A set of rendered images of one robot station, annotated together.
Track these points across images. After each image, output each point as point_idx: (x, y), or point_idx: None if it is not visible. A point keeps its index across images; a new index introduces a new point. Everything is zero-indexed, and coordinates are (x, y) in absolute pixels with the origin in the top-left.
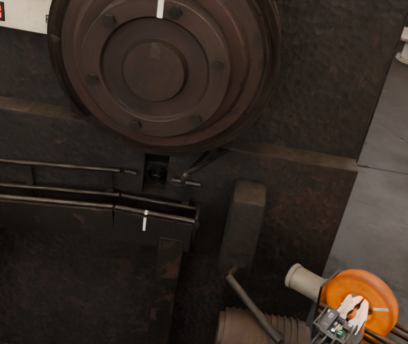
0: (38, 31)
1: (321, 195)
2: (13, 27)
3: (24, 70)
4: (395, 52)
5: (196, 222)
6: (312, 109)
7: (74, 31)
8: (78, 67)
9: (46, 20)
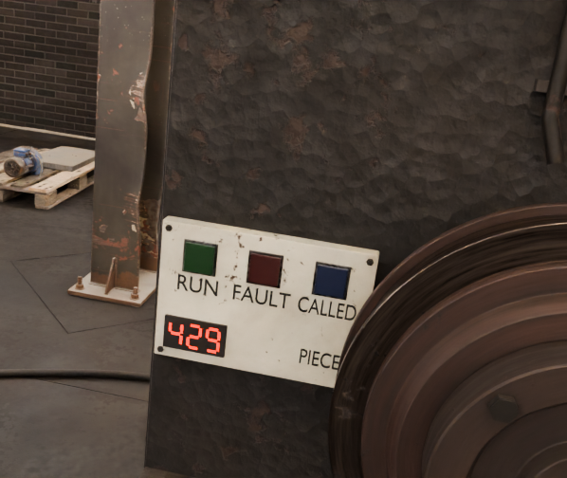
0: (283, 375)
1: None
2: (237, 368)
3: (243, 436)
4: None
5: None
6: None
7: (393, 406)
8: (396, 477)
9: (301, 358)
